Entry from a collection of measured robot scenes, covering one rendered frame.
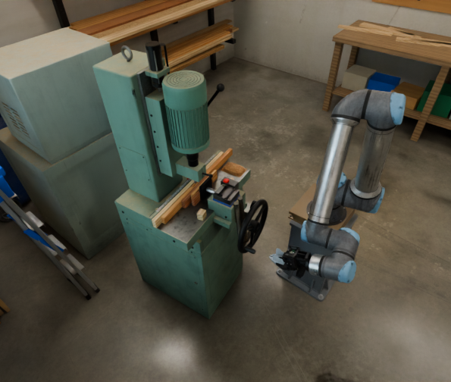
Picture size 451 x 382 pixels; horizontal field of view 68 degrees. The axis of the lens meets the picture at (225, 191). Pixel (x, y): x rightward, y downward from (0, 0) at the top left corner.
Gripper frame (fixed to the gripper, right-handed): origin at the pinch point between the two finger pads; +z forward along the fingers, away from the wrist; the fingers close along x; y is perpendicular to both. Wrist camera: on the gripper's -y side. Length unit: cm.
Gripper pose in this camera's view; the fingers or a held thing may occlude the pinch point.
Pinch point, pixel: (272, 258)
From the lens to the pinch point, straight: 159.9
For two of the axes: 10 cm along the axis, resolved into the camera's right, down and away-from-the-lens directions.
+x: -5.3, 6.0, -6.0
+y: -3.3, -7.9, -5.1
